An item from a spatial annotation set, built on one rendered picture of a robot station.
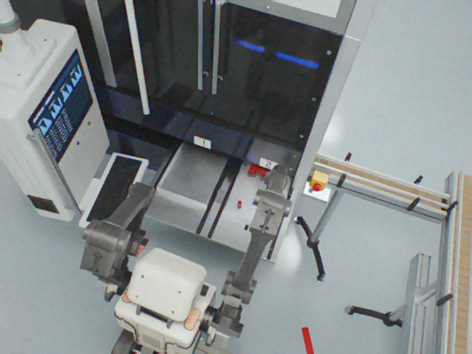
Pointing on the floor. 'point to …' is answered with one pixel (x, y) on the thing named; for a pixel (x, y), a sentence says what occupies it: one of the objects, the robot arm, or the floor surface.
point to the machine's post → (357, 29)
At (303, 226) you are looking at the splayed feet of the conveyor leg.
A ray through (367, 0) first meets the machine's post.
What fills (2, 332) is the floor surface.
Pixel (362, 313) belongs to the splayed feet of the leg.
